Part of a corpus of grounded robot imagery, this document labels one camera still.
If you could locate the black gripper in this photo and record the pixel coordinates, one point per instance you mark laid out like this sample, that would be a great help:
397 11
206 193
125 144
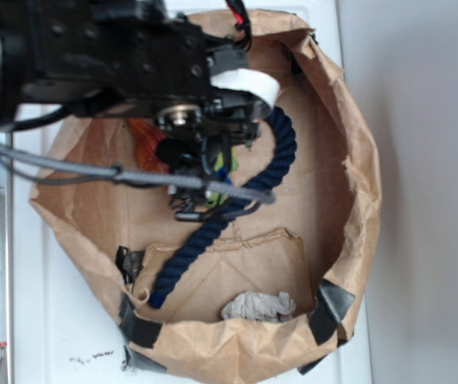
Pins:
201 123

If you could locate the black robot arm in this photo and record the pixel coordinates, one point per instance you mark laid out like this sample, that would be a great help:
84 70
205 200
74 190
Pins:
131 59

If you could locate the brown paper bag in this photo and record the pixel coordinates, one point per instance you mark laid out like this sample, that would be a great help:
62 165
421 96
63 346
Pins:
316 242

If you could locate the crumpled grey cloth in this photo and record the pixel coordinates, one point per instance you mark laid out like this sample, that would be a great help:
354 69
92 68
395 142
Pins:
255 306

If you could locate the white plastic tray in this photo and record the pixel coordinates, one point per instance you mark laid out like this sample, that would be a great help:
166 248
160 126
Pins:
61 332

